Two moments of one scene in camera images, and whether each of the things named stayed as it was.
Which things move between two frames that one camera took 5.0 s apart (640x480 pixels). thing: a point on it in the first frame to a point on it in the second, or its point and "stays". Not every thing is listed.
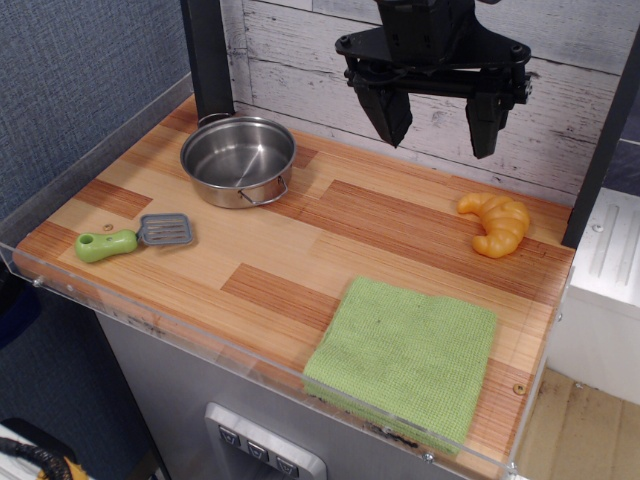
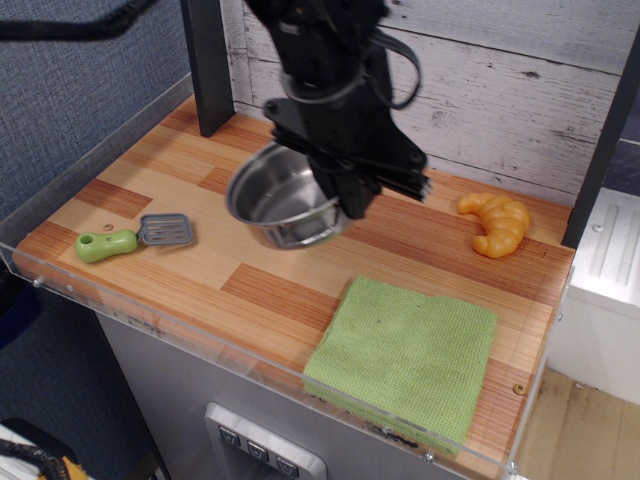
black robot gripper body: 435,47 to 342,120
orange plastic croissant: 505,223 stays
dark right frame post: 625,97 stays
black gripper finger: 390,112 to 352,190
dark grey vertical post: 209,56 stays
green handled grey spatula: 157,229 stays
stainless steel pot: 238,161 to 274,193
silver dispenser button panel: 240,447 stays
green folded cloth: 410,364 stays
